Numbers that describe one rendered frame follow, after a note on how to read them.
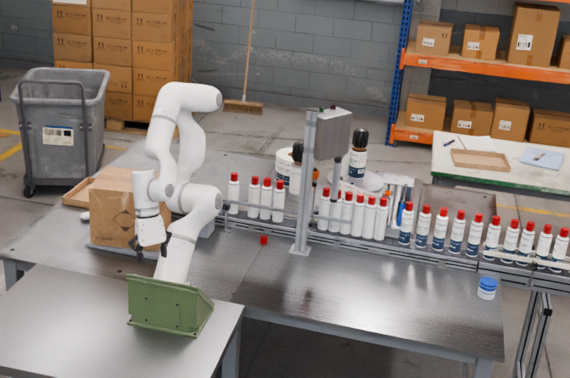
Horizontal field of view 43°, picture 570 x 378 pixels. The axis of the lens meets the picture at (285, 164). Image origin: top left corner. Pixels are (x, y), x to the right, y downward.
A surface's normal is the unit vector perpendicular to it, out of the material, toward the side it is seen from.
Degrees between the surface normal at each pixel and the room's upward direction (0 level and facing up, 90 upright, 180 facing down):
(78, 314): 0
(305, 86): 90
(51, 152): 93
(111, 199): 90
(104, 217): 90
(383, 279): 0
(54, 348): 0
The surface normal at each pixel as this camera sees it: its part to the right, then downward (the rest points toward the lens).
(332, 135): 0.65, 0.33
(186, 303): -0.23, 0.36
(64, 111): 0.11, 0.44
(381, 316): 0.07, -0.92
